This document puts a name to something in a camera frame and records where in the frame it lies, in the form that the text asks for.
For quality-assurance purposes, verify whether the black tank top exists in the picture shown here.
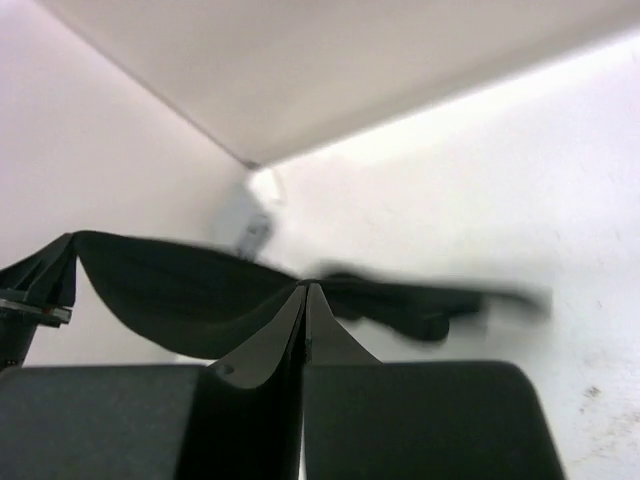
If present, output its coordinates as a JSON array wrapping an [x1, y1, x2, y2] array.
[[73, 231, 549, 360]]

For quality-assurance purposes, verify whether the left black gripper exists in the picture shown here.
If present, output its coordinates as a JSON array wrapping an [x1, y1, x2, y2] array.
[[1, 233, 77, 370]]

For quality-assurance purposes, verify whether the folded grey tank top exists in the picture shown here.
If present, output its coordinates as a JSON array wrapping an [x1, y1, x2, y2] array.
[[212, 184, 273, 261]]

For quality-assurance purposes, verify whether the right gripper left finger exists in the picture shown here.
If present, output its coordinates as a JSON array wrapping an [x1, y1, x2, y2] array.
[[1, 288, 306, 479]]

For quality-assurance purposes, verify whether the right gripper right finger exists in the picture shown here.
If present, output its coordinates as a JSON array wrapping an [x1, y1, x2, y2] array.
[[303, 284, 565, 480]]

